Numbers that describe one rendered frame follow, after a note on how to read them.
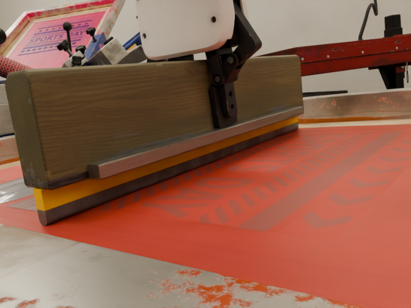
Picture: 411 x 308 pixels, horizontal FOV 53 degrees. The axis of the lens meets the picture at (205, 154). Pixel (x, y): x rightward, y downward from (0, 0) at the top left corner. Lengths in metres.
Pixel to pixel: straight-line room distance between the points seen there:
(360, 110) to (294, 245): 0.43
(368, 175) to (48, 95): 0.22
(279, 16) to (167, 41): 2.25
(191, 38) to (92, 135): 0.14
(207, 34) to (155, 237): 0.20
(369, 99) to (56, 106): 0.43
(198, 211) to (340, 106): 0.39
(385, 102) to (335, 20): 1.90
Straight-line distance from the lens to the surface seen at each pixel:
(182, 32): 0.38
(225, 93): 0.38
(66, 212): 0.29
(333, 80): 2.48
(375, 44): 1.49
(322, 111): 0.62
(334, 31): 2.48
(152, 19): 0.40
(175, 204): 0.28
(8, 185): 0.44
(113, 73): 0.30
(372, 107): 0.60
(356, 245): 0.19
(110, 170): 0.28
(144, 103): 0.32
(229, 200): 0.27
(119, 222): 0.26
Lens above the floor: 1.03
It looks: 10 degrees down
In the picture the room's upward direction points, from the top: 8 degrees counter-clockwise
